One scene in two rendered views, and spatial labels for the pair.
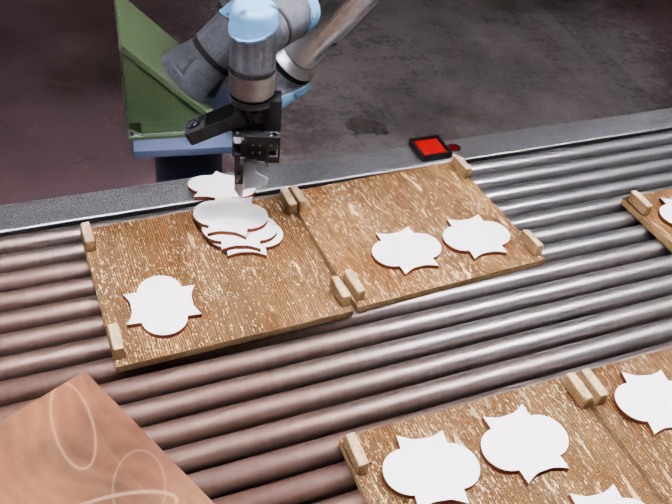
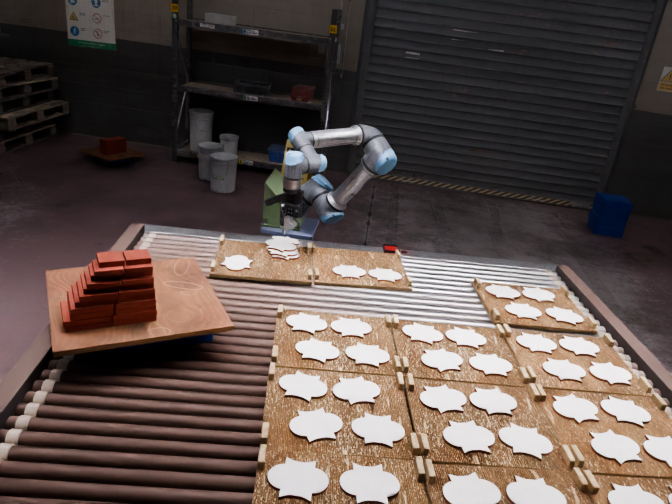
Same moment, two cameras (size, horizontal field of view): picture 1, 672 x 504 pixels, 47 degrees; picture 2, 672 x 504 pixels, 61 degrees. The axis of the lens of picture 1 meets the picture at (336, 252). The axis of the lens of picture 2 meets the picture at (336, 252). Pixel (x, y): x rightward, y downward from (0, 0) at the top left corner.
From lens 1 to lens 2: 1.28 m
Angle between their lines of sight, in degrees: 25
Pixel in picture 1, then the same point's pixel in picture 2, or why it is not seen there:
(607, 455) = (385, 340)
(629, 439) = (399, 339)
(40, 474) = (164, 272)
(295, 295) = (291, 272)
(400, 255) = (344, 271)
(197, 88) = not seen: hidden behind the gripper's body
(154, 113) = (274, 215)
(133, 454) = (196, 276)
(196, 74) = not seen: hidden behind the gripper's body
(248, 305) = (270, 271)
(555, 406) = (375, 324)
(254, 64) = (290, 173)
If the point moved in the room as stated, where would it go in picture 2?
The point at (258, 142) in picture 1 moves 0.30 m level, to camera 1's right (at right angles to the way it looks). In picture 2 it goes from (290, 207) to (355, 225)
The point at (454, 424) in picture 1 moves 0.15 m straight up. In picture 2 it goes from (326, 317) to (331, 280)
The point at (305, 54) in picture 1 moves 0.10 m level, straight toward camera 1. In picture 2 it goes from (339, 196) to (332, 202)
